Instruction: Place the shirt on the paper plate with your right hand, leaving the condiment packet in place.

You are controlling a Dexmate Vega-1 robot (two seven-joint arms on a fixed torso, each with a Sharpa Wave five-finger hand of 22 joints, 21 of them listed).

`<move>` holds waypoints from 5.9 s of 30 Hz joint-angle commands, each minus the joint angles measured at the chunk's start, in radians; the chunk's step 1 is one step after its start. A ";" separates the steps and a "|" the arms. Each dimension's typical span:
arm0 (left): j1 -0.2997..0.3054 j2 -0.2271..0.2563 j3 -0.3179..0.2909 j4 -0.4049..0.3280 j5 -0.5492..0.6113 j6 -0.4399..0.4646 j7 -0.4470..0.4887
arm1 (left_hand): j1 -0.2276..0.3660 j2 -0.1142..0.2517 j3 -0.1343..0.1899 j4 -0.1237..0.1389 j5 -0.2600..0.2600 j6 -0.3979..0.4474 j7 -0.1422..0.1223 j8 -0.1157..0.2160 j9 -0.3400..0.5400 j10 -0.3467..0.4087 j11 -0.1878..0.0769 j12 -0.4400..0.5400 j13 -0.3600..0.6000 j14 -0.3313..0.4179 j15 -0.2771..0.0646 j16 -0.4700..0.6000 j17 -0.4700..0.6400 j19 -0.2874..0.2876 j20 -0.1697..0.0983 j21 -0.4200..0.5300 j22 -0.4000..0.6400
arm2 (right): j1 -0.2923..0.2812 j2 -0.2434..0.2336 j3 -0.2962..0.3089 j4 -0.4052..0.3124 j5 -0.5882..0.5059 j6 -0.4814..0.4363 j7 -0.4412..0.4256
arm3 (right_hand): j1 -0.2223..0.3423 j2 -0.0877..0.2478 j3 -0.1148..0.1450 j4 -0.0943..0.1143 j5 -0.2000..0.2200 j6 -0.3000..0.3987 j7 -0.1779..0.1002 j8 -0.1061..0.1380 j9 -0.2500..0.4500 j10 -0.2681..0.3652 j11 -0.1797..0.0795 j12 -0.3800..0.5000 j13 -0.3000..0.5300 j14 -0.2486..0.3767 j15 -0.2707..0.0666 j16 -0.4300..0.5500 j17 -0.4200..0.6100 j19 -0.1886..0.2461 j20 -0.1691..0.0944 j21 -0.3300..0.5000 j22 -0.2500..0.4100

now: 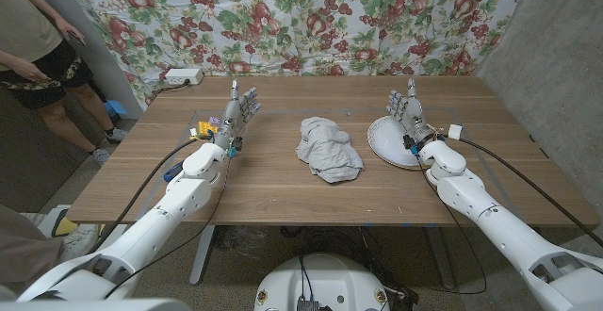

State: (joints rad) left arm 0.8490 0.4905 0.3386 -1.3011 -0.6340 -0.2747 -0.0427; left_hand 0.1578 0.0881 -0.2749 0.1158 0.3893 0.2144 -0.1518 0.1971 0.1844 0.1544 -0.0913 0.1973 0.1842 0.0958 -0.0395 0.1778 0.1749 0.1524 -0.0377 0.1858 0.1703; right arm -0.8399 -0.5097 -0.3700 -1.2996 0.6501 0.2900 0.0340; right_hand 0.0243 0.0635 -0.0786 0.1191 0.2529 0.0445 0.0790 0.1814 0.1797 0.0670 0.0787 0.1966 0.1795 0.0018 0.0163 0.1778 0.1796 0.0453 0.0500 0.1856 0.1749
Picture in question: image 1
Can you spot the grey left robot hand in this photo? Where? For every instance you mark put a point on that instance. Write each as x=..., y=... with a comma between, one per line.
x=233, y=118

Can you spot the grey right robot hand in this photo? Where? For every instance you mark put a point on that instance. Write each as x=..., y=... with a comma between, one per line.
x=411, y=113

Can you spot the grey shirt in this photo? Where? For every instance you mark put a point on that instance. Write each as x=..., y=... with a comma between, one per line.
x=327, y=153

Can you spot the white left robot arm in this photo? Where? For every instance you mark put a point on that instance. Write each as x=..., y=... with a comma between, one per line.
x=155, y=221

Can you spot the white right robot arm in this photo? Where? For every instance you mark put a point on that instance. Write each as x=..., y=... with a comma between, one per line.
x=509, y=240

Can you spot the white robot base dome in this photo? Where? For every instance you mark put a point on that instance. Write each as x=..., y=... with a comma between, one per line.
x=325, y=278

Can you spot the white paper plate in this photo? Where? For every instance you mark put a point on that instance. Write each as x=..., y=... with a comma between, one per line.
x=388, y=141

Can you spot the person in beige shirt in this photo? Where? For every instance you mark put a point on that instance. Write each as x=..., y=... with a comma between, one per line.
x=23, y=28

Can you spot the purple toy block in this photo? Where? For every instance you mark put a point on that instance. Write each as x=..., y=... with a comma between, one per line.
x=214, y=121

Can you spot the yellow toy block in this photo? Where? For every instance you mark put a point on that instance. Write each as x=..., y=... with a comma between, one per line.
x=206, y=128

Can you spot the white power strip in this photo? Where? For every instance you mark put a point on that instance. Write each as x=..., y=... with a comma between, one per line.
x=181, y=76

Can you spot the floral fruit print backdrop cloth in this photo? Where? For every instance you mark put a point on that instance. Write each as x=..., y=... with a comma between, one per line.
x=301, y=28

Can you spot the blue floor object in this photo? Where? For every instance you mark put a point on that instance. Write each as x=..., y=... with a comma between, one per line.
x=114, y=109

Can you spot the grey table leg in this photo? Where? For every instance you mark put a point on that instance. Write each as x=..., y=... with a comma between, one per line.
x=440, y=259
x=201, y=259

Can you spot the white yellow floor object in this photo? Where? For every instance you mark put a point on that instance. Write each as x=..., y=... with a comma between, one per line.
x=66, y=227

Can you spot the white robot chest edge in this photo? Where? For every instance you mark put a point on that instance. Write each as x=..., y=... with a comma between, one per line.
x=94, y=306

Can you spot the person in brown trousers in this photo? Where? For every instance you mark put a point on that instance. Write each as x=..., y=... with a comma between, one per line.
x=23, y=254

